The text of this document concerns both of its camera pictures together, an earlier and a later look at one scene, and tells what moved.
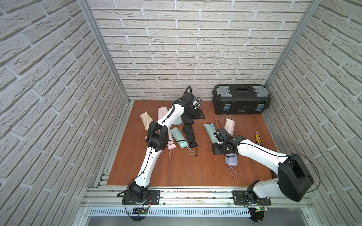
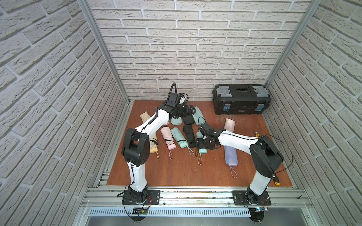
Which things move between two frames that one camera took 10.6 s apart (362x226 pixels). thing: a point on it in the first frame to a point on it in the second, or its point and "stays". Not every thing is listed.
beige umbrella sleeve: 146,119 stays
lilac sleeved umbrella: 232,160 stays
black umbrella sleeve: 187,123 stays
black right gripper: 215,148 to 212,147
